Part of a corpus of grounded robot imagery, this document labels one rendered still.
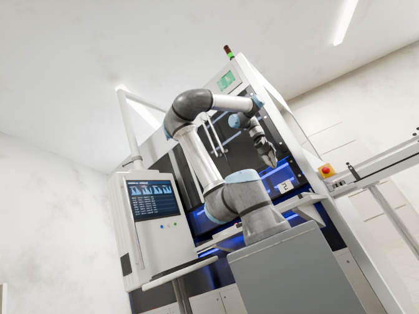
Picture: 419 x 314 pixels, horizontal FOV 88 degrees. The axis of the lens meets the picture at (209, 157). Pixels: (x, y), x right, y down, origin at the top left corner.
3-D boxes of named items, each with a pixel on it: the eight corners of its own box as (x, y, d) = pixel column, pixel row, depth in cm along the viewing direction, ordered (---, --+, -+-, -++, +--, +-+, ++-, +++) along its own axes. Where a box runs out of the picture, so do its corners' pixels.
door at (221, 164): (192, 207, 180) (173, 149, 203) (236, 181, 158) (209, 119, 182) (192, 207, 179) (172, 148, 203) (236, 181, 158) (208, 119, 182)
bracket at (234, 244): (248, 255, 144) (240, 236, 149) (252, 254, 142) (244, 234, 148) (220, 270, 117) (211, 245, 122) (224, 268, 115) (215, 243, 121)
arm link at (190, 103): (179, 75, 82) (260, 90, 113) (169, 96, 90) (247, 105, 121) (191, 98, 78) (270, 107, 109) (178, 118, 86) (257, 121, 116)
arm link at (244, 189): (254, 204, 64) (236, 164, 70) (229, 218, 73) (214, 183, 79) (279, 197, 71) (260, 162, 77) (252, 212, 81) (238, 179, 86)
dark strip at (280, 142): (300, 183, 132) (245, 89, 164) (307, 179, 130) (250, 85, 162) (299, 183, 131) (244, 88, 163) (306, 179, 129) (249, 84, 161)
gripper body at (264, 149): (277, 151, 121) (267, 134, 126) (271, 149, 114) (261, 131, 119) (265, 158, 124) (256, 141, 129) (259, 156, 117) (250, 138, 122)
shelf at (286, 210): (236, 238, 159) (235, 235, 160) (330, 197, 127) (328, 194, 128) (194, 252, 121) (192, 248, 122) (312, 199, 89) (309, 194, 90)
